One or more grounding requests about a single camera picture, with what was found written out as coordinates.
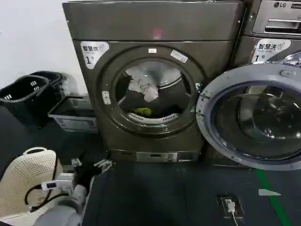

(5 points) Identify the round glass dryer door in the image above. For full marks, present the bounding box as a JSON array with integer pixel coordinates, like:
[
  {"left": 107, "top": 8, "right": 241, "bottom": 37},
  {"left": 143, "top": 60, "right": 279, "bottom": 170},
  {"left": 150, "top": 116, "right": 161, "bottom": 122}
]
[{"left": 196, "top": 63, "right": 301, "bottom": 171}]

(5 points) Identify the green cloth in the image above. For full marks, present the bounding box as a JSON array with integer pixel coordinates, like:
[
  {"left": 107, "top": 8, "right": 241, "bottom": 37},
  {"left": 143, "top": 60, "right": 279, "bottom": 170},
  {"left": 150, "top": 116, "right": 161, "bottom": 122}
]
[{"left": 131, "top": 107, "right": 152, "bottom": 117}]

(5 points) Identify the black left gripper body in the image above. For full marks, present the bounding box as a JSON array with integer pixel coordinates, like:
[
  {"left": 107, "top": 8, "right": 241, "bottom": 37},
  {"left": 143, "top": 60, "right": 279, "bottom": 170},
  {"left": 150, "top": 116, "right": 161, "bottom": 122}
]
[{"left": 72, "top": 161, "right": 100, "bottom": 189}]

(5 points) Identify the grey washing machine with drawer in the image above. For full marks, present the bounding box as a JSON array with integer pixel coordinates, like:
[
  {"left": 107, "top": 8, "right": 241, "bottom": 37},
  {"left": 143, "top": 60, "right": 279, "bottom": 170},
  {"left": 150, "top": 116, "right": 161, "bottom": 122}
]
[{"left": 205, "top": 0, "right": 301, "bottom": 168}]

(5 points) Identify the grey rectangular metal bin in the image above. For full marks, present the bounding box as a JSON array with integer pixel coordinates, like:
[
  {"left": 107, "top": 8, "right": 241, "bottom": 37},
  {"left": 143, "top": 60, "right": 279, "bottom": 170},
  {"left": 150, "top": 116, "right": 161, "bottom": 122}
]
[{"left": 48, "top": 95, "right": 98, "bottom": 134}]

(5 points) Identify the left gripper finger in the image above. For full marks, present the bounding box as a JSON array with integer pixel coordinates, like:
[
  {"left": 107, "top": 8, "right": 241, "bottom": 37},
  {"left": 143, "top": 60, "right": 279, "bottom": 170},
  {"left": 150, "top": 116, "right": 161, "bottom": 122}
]
[
  {"left": 93, "top": 152, "right": 116, "bottom": 175},
  {"left": 71, "top": 150, "right": 87, "bottom": 168}
]

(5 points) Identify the white floor tape piece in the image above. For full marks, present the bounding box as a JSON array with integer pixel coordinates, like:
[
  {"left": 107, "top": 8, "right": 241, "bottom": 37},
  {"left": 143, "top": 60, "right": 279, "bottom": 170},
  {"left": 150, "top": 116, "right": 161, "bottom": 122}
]
[{"left": 258, "top": 188, "right": 282, "bottom": 196}]

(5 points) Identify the green floor tape strip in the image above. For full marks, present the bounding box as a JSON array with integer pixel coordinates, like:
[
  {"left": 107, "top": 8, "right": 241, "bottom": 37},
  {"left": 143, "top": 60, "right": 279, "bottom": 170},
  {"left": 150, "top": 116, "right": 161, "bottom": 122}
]
[{"left": 255, "top": 169, "right": 293, "bottom": 226}]

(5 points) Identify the cream perforated laundry basket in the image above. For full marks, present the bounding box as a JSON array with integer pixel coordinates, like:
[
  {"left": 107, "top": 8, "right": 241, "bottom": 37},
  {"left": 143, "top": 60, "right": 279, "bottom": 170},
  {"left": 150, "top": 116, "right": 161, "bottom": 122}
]
[{"left": 0, "top": 146, "right": 64, "bottom": 226}]

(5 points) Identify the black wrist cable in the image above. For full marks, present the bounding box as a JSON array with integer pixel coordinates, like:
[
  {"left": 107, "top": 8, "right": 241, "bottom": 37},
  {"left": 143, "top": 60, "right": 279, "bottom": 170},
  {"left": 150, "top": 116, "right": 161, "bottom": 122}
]
[{"left": 24, "top": 183, "right": 71, "bottom": 213}]

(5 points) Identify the dark floor socket box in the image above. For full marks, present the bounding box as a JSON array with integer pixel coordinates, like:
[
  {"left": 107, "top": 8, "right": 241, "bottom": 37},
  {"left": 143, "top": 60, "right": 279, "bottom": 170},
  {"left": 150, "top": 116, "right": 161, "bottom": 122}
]
[{"left": 217, "top": 194, "right": 246, "bottom": 221}]

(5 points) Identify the white crumpled cloth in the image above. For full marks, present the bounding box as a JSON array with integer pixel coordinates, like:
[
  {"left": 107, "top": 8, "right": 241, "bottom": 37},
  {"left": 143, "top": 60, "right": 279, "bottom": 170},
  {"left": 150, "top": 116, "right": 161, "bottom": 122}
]
[{"left": 124, "top": 67, "right": 161, "bottom": 103}]

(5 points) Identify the black plastic basket with slots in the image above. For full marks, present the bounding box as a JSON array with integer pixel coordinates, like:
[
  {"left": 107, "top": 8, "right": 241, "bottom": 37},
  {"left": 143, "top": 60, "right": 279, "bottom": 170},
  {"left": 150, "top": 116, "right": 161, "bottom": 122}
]
[
  {"left": 30, "top": 70, "right": 69, "bottom": 111},
  {"left": 0, "top": 74, "right": 50, "bottom": 129}
]

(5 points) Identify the grey dryer with round opening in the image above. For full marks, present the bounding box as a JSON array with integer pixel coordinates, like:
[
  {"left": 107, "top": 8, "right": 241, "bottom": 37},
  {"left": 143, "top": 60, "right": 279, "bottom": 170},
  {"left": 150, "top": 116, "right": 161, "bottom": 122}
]
[{"left": 62, "top": 0, "right": 246, "bottom": 163}]

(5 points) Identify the white plug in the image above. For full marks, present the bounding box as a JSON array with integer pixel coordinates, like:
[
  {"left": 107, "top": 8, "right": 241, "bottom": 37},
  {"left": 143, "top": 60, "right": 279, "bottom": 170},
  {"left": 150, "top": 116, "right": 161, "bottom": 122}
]
[{"left": 224, "top": 199, "right": 236, "bottom": 214}]

